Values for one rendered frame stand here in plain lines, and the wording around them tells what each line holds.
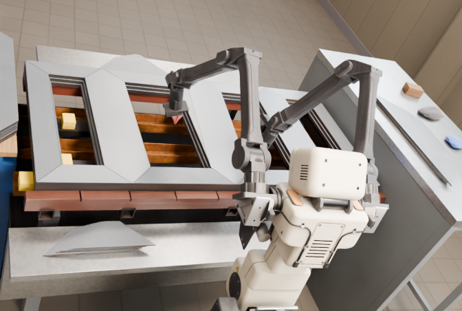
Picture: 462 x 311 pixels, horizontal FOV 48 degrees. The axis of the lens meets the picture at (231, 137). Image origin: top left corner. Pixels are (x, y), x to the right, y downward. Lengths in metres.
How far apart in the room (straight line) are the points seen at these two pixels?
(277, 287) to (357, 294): 0.98
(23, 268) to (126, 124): 0.71
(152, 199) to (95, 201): 0.21
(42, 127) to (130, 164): 0.36
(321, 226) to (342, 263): 1.28
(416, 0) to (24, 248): 4.75
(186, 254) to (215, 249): 0.13
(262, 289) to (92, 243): 0.61
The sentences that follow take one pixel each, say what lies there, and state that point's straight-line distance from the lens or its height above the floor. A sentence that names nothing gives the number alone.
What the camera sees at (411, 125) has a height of 1.07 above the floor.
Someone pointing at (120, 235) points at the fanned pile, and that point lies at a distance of 1.96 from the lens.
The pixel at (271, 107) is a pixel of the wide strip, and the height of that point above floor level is 0.86.
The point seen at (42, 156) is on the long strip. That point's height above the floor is 0.86.
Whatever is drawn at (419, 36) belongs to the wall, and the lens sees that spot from 5.63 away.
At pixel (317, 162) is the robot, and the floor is 1.36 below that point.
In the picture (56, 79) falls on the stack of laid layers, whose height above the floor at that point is 0.84.
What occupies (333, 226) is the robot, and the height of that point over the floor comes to 1.20.
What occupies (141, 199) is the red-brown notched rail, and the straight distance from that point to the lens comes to 1.95.
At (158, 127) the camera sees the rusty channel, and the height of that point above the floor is 0.71.
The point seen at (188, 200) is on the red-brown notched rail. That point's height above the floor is 0.81.
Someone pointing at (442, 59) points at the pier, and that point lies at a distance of 5.08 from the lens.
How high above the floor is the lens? 2.19
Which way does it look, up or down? 34 degrees down
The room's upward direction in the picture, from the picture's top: 25 degrees clockwise
